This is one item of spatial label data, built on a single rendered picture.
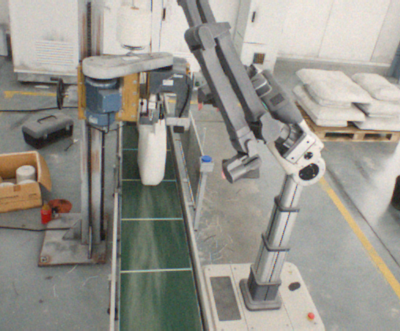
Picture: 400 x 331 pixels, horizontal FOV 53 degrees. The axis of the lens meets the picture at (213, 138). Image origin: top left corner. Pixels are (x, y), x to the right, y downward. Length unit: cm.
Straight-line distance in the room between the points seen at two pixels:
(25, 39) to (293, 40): 400
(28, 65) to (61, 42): 48
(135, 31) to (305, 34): 519
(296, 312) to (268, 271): 34
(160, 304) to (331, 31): 570
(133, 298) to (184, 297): 26
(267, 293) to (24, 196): 189
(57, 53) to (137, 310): 359
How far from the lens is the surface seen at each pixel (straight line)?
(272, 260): 222
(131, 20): 194
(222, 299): 243
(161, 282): 230
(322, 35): 706
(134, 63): 210
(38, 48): 516
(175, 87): 227
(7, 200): 330
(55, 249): 300
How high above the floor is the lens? 213
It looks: 29 degrees down
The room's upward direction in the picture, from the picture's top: 10 degrees clockwise
